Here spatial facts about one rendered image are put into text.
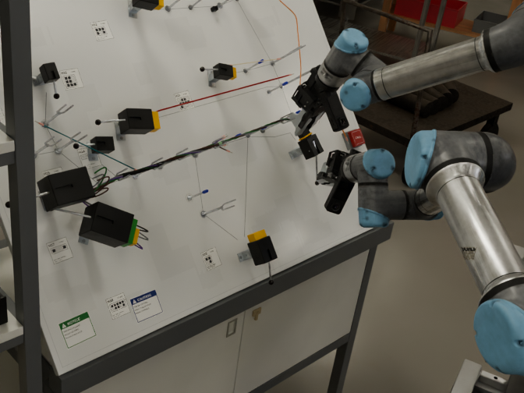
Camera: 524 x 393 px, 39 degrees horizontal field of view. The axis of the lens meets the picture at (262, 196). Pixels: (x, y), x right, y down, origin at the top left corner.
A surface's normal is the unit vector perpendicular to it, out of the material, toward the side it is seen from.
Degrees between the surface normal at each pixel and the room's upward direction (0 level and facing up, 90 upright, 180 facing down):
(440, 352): 0
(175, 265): 50
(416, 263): 0
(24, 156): 90
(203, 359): 90
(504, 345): 92
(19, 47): 90
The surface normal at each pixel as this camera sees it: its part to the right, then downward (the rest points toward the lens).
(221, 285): 0.60, -0.22
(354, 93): -0.44, 0.40
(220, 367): 0.69, 0.43
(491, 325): -0.94, 0.08
